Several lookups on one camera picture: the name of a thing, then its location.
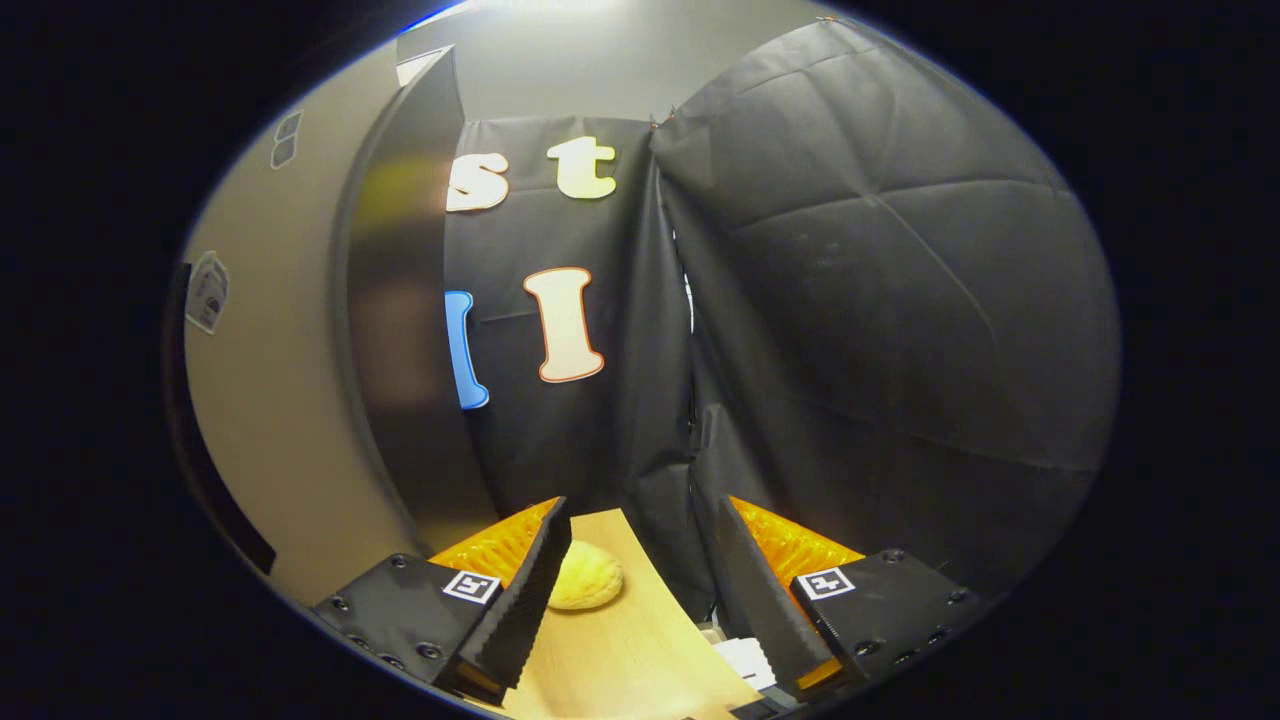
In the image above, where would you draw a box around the yellow bun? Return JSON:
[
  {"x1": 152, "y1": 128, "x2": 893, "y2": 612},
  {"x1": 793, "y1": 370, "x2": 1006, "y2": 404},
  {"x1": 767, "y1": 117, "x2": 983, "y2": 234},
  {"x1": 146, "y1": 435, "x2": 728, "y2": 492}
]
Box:
[{"x1": 548, "y1": 540, "x2": 626, "y2": 612}]

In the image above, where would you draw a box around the small white object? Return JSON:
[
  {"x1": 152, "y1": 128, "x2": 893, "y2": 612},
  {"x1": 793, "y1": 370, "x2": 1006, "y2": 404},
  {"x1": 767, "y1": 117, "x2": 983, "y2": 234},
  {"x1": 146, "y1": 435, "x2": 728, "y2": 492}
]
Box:
[{"x1": 714, "y1": 636, "x2": 778, "y2": 691}]

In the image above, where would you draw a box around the grey double-door shoe cabinet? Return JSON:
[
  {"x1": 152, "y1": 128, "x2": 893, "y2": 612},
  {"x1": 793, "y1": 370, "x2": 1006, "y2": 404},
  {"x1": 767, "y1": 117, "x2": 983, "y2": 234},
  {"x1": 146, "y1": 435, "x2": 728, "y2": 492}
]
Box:
[{"x1": 335, "y1": 45, "x2": 501, "y2": 556}]

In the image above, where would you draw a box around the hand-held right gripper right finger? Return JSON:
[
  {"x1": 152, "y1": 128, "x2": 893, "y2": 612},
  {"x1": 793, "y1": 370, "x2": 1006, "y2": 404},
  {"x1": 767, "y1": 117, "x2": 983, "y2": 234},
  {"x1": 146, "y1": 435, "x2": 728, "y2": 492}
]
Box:
[{"x1": 715, "y1": 495, "x2": 981, "y2": 701}]

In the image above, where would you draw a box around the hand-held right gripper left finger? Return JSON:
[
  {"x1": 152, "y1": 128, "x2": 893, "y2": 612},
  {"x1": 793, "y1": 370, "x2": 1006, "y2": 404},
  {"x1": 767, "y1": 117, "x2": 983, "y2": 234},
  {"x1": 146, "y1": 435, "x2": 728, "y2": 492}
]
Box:
[{"x1": 313, "y1": 497, "x2": 573, "y2": 701}]

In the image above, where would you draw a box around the black backdrop cloth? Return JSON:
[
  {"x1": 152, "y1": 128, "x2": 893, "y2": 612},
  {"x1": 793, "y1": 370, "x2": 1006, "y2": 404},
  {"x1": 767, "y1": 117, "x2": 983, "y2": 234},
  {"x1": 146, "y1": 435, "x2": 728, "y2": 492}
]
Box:
[{"x1": 440, "y1": 15, "x2": 1123, "y2": 621}]

